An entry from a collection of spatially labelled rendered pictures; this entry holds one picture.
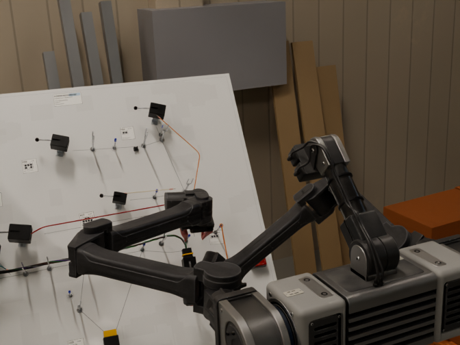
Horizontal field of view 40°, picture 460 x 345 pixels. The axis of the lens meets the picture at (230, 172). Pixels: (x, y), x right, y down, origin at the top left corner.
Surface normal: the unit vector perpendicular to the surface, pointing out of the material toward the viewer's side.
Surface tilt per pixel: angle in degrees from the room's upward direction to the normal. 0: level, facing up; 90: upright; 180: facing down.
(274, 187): 90
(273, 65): 90
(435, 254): 0
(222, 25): 90
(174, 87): 54
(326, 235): 75
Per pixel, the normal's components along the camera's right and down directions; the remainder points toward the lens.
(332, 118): 0.39, 0.05
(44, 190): 0.21, -0.33
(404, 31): 0.40, 0.26
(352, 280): -0.04, -0.95
